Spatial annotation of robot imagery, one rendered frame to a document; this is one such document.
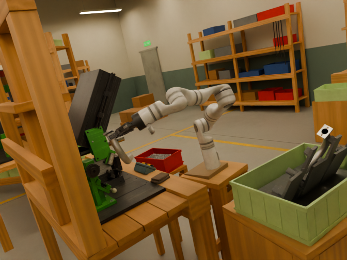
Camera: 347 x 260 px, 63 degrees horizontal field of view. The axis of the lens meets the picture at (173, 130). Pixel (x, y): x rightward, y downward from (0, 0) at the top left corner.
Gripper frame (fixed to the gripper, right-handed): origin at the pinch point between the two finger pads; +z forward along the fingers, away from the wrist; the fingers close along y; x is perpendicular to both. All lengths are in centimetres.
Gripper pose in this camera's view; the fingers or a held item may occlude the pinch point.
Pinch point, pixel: (112, 136)
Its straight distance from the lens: 122.1
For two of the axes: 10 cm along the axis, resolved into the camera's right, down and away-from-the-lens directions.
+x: 5.1, 8.6, -0.5
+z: -8.6, 5.1, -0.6
